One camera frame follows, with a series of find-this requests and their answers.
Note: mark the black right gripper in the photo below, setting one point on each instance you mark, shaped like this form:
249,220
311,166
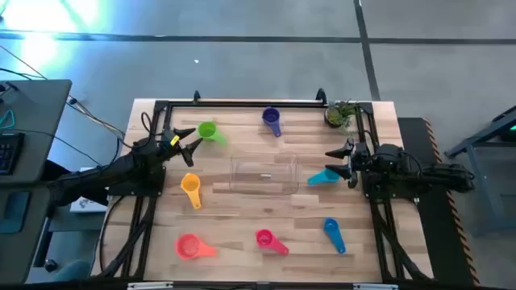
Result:
363,159

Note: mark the black frame bracket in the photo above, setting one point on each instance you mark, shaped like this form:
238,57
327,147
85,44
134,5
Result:
321,95
196,96

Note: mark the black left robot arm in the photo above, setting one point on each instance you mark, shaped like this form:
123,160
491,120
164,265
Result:
121,167

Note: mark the white metal bracket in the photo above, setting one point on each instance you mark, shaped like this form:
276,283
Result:
375,287
149,286

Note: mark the orange measuring cup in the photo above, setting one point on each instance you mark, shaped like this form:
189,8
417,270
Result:
187,246

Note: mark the small potted plant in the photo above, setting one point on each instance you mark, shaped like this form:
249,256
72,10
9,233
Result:
334,116

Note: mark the yellow measuring cup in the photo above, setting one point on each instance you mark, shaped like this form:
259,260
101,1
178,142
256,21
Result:
190,183

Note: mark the black aluminium table frame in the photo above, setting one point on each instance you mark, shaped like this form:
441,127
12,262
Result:
242,104

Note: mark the clear plastic basket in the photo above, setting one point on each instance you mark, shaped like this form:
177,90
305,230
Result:
264,175

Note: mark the teal triangular loop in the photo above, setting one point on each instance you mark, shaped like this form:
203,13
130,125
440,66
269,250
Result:
13,118

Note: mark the white box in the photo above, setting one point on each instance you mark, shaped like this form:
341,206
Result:
86,205

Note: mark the grey desk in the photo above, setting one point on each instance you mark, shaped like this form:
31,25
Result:
20,258
40,113

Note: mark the dark mouse pad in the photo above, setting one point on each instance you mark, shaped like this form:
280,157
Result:
14,213

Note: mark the pink-red measuring cup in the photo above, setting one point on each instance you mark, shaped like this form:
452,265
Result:
264,237

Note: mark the black hazard-striped floor mat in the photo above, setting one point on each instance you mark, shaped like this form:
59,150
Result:
433,241

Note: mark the black desk support beam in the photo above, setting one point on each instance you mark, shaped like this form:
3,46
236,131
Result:
56,171

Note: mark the green measuring cup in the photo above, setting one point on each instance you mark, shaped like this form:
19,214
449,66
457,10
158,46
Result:
207,131

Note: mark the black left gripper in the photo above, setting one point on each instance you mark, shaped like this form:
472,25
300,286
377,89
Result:
169,147

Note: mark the small blue measuring cup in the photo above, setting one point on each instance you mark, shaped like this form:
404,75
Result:
331,226

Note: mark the black caster wheel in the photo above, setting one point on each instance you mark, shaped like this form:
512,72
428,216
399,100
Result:
51,266

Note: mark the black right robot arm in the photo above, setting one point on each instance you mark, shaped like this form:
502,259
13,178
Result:
423,173

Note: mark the blue-grey metal cart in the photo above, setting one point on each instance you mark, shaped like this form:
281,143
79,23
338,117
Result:
479,137

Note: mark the black keyboard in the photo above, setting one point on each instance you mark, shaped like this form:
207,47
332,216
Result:
10,153

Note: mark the purple measuring cup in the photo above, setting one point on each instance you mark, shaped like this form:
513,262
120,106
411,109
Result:
271,116

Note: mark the teal measuring cup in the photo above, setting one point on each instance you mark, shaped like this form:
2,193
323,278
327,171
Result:
322,177

